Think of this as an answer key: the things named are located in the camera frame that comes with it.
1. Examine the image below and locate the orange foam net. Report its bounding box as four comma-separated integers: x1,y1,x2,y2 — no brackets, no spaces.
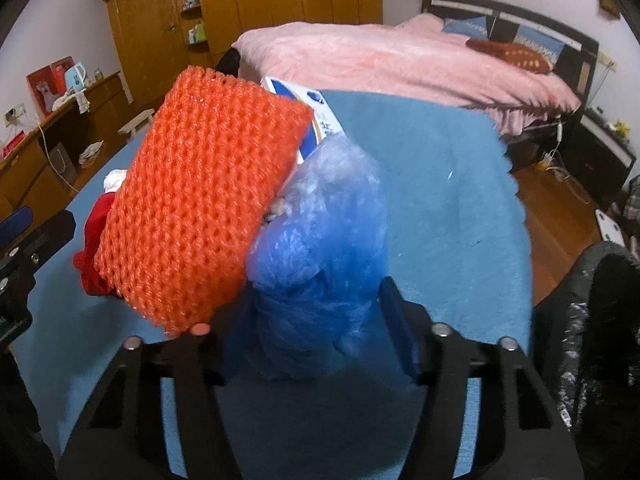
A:
94,66,314,335

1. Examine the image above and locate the blue plastic bag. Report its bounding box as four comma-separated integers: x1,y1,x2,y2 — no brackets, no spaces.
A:
246,134,390,380

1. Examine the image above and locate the white blue tissue box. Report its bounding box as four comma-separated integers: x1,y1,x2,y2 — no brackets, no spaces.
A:
260,76,346,166

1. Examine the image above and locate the black trash bin bag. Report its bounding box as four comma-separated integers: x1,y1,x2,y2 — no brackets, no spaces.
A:
529,242,639,479

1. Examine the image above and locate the red cloth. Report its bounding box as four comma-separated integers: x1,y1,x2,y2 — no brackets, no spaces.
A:
73,192,117,297

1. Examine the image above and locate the wooden sideboard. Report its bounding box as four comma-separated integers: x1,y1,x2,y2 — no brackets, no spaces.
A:
1,73,132,226

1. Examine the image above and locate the white crumpled bag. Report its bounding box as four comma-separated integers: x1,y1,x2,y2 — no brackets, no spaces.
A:
103,169,127,193

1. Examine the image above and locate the red picture box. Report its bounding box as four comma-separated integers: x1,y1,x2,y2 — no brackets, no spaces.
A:
26,56,75,119

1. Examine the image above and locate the white wooden stool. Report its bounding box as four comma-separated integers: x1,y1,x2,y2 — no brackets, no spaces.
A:
118,108,155,142

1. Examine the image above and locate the light blue kettle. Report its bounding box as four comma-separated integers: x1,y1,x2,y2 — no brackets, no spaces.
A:
64,63,87,93

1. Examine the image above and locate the blue table cloth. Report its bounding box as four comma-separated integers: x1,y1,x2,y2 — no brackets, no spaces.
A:
13,91,532,479

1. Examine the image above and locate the white bathroom scale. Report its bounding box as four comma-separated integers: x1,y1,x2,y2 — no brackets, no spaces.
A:
594,208,626,247

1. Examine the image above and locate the wooden wardrobe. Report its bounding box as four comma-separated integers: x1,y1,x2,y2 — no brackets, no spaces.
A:
104,0,383,108

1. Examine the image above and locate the plaid cloth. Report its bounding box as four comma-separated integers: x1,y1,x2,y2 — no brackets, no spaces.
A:
622,176,640,238

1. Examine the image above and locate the black nightstand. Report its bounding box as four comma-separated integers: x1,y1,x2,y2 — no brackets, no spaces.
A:
560,110,637,209

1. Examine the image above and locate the black bed headboard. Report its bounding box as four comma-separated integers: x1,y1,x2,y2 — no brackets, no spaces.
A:
421,0,599,103

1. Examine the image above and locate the brown dotted pillow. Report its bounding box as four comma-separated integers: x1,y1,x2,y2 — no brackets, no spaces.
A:
465,38,553,75

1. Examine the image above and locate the pink bed blanket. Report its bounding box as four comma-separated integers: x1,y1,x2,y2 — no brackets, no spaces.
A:
233,13,582,136

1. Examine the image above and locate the blue pillow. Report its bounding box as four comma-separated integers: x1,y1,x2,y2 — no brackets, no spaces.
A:
442,15,495,40

